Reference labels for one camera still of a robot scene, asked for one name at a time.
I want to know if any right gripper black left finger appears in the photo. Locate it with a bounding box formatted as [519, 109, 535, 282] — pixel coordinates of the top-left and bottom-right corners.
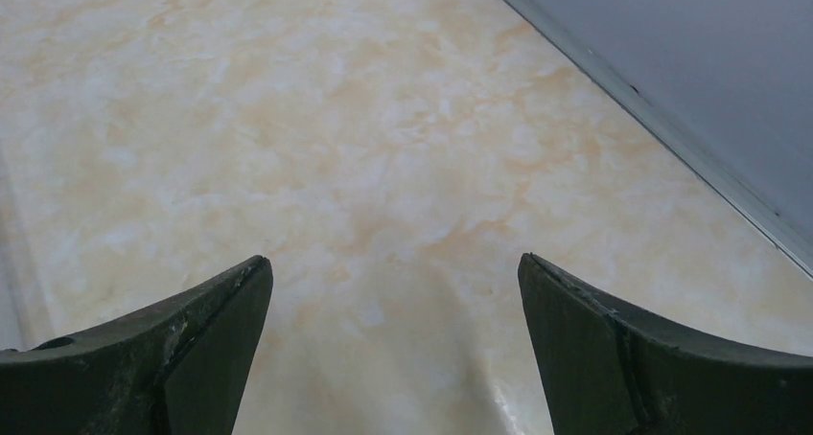
[1, 256, 273, 434]

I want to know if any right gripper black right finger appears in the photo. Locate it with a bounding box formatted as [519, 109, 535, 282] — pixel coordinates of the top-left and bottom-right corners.
[518, 253, 812, 434]

